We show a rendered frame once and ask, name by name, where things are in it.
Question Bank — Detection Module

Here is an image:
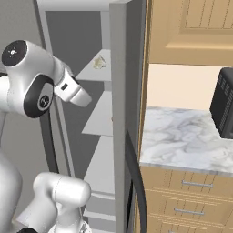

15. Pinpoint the white freezer shelf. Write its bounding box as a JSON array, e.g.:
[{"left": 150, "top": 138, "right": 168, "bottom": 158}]
[
  {"left": 75, "top": 48, "right": 112, "bottom": 83},
  {"left": 83, "top": 136, "right": 117, "bottom": 196},
  {"left": 81, "top": 90, "right": 114, "bottom": 137}
]

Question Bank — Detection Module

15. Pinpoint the grey fridge freezer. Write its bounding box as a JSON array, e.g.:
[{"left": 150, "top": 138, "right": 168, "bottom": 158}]
[{"left": 33, "top": 0, "right": 147, "bottom": 233}]

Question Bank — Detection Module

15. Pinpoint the black freezer door handle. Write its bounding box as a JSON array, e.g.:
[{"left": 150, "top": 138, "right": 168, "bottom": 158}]
[{"left": 40, "top": 110, "right": 59, "bottom": 175}]

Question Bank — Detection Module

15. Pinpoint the black fridge door handle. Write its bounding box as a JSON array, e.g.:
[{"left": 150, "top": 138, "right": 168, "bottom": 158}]
[{"left": 125, "top": 129, "right": 148, "bottom": 233}]

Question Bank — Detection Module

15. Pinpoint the tan drawer front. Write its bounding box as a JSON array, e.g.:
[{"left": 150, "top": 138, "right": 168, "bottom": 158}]
[
  {"left": 141, "top": 188, "right": 233, "bottom": 226},
  {"left": 142, "top": 214, "right": 233, "bottom": 233},
  {"left": 139, "top": 166, "right": 233, "bottom": 198}
]

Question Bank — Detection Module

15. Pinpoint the silver drawer handle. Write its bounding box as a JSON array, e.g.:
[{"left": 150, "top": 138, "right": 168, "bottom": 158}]
[
  {"left": 173, "top": 207, "right": 206, "bottom": 217},
  {"left": 181, "top": 179, "right": 215, "bottom": 189}
]

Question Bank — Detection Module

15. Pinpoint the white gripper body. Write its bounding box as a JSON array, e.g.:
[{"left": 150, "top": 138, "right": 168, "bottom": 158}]
[{"left": 69, "top": 85, "right": 93, "bottom": 108}]

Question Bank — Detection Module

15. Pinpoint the grey fridge door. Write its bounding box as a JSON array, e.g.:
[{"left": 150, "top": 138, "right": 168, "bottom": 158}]
[{"left": 109, "top": 0, "right": 147, "bottom": 233}]

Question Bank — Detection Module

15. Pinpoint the grey freezer door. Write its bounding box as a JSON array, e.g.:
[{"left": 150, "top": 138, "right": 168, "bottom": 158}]
[{"left": 0, "top": 0, "right": 76, "bottom": 180}]

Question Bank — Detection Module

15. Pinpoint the pale garlic bulb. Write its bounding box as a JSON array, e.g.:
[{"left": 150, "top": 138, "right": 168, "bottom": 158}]
[{"left": 92, "top": 56, "right": 108, "bottom": 70}]

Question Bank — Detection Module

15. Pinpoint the black microwave oven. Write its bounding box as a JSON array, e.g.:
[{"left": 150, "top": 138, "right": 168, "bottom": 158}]
[{"left": 209, "top": 66, "right": 233, "bottom": 140}]

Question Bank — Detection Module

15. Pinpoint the tan wall cupboard door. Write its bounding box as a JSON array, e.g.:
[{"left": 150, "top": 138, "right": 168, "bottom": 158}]
[{"left": 147, "top": 0, "right": 233, "bottom": 66}]

